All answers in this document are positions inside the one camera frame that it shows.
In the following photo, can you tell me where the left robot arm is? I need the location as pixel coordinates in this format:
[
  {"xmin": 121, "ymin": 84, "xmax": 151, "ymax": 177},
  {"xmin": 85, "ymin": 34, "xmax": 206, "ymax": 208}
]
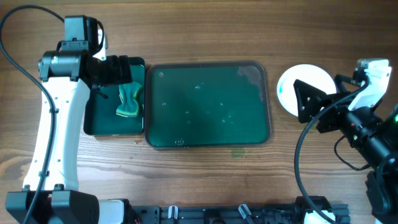
[{"xmin": 6, "ymin": 16, "xmax": 132, "ymax": 223}]

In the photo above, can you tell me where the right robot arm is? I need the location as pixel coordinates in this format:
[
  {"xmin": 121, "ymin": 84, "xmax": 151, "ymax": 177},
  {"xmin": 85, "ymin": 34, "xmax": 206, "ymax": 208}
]
[{"xmin": 294, "ymin": 80, "xmax": 397, "ymax": 223}]

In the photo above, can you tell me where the white plate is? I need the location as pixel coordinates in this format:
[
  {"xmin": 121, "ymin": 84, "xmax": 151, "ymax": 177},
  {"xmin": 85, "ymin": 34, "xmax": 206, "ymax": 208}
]
[{"xmin": 276, "ymin": 64, "xmax": 336, "ymax": 117}]

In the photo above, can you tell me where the green yellow sponge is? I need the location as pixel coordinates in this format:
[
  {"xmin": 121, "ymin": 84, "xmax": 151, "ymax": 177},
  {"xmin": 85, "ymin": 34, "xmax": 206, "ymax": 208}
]
[{"xmin": 116, "ymin": 82, "xmax": 143, "ymax": 117}]

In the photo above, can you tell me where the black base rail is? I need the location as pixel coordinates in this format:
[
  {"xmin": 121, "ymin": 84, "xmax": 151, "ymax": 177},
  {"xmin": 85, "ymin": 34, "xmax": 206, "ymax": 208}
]
[{"xmin": 96, "ymin": 195, "xmax": 351, "ymax": 224}]

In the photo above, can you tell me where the small black water tray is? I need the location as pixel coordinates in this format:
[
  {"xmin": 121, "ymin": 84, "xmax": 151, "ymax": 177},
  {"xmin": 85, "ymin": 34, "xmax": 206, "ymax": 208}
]
[{"xmin": 83, "ymin": 57, "xmax": 146, "ymax": 136}]

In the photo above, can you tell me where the large dark green tray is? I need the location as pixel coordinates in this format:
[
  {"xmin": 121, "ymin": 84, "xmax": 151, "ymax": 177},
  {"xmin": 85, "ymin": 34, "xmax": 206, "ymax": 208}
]
[{"xmin": 144, "ymin": 60, "xmax": 272, "ymax": 149}]

